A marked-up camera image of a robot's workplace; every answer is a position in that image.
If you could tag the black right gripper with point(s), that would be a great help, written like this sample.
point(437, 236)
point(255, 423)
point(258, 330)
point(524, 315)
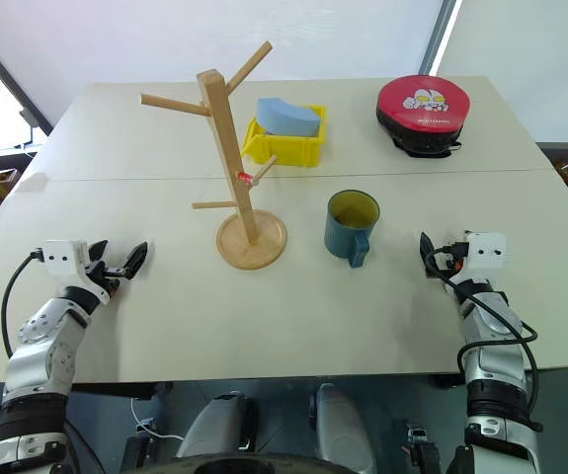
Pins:
point(449, 266)

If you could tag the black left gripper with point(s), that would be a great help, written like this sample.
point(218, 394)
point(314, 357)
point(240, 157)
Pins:
point(105, 274)

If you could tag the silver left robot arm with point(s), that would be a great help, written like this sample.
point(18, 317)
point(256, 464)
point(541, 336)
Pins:
point(46, 345)

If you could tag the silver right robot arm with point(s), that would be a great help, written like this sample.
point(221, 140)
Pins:
point(496, 365)

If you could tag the blue mug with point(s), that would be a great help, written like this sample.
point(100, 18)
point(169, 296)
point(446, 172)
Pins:
point(343, 239)

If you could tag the wooden mug tree stand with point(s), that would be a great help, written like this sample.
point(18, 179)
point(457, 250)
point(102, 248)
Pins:
point(224, 148)

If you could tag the red black round case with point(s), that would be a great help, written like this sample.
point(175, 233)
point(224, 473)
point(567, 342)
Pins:
point(422, 106)

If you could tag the red tape mark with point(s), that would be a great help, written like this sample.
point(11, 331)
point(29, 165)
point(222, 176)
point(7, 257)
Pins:
point(245, 178)

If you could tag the yellow plastic bin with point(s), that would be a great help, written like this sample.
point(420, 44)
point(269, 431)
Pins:
point(288, 150)

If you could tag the blue sponge block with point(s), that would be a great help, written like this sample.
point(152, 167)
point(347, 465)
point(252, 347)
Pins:
point(283, 118)

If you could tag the silver rounded robot leg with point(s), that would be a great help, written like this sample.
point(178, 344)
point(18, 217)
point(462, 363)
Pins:
point(340, 424)
point(214, 427)

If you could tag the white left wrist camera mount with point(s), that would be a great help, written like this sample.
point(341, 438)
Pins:
point(63, 257)

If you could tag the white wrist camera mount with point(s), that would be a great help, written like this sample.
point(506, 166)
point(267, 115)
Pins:
point(63, 257)
point(485, 254)

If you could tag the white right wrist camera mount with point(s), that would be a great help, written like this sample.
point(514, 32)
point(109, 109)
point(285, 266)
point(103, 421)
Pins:
point(485, 254)

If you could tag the black table frame bar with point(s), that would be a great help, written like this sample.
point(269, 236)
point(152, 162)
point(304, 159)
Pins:
point(115, 390)

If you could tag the black diagonal window frame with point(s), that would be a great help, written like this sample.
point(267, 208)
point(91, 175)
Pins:
point(12, 79)

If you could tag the grey diagonal window frame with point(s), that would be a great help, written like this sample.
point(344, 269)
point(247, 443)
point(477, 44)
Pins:
point(439, 34)

